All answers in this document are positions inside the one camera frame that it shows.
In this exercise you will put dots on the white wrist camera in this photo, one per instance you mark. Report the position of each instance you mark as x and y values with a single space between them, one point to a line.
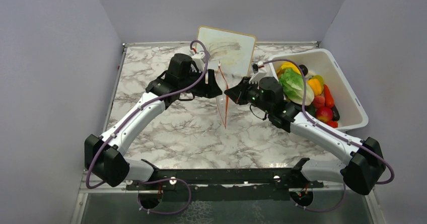
259 72
199 59

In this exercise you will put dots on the red apple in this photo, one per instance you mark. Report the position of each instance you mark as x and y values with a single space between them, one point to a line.
324 114

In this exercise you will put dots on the dark eggplant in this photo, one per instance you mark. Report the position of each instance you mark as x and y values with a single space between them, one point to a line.
336 115

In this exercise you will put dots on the green lettuce head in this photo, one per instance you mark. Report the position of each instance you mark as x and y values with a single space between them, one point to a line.
293 87

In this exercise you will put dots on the red chili pepper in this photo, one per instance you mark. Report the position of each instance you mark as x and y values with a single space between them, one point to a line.
329 100

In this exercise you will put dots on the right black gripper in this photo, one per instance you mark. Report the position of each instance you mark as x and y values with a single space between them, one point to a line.
237 93

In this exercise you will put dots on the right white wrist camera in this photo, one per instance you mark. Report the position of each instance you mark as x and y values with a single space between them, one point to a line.
259 72

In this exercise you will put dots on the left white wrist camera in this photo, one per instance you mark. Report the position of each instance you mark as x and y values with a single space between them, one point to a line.
199 59

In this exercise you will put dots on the red tomato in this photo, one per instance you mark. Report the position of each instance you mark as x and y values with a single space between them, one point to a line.
333 124

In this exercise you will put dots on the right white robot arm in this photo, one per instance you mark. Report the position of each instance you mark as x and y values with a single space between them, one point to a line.
359 163

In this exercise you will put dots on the yellow banana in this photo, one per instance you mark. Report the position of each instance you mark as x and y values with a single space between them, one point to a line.
288 67

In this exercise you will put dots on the pink peach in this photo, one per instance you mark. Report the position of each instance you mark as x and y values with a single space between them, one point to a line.
319 102

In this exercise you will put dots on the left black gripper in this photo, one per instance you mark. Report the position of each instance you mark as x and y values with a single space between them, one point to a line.
210 90

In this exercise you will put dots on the yellow bell pepper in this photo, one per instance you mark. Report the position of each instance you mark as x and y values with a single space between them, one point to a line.
316 86

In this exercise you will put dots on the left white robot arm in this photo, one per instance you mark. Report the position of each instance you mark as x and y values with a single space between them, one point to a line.
104 154

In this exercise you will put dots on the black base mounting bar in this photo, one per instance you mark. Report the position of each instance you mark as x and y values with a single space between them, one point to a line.
179 185

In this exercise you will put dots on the small whiteboard with wood frame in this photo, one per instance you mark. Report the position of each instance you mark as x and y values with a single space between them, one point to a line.
230 51

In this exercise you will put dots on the clear zip top bag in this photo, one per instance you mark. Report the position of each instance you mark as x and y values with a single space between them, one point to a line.
223 79

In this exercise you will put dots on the white plastic bin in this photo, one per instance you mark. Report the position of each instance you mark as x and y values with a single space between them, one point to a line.
321 62

